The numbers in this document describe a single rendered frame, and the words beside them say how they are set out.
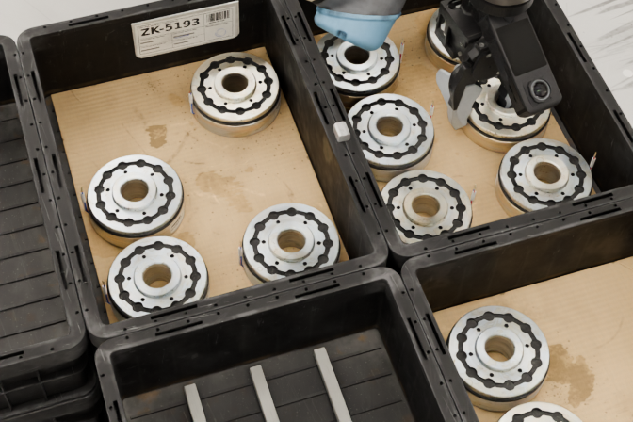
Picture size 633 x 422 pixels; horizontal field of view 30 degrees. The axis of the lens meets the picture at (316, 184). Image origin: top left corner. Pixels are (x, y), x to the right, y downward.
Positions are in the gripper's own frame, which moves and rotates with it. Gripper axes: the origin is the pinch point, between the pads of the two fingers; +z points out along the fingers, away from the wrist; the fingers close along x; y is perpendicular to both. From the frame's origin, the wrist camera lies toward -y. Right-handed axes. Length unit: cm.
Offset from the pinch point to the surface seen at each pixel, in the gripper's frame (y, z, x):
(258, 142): 8.6, 2.0, 24.3
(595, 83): -5.9, -8.1, -9.4
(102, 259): 1.3, 2.0, 45.7
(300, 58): 10.4, -8.0, 18.5
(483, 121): -1.4, -1.3, 0.9
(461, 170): -4.3, 1.9, 5.0
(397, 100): 5.6, -1.1, 8.3
